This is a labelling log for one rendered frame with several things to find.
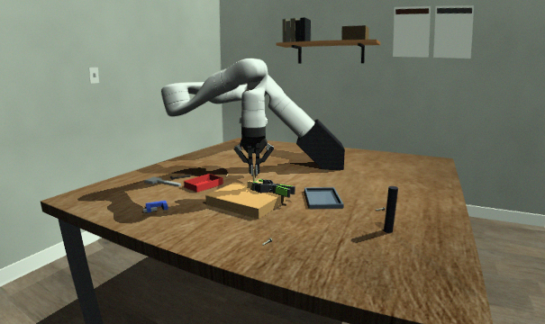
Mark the red open tray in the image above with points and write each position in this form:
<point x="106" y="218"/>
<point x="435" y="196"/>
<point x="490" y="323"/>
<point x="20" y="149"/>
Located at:
<point x="203" y="182"/>

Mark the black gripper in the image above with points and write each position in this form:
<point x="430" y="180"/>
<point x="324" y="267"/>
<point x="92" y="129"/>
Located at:
<point x="253" y="146"/>

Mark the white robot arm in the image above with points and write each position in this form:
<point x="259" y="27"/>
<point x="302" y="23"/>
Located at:
<point x="223" y="87"/>

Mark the black cylinder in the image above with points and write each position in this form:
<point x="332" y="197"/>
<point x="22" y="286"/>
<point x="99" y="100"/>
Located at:
<point x="390" y="209"/>

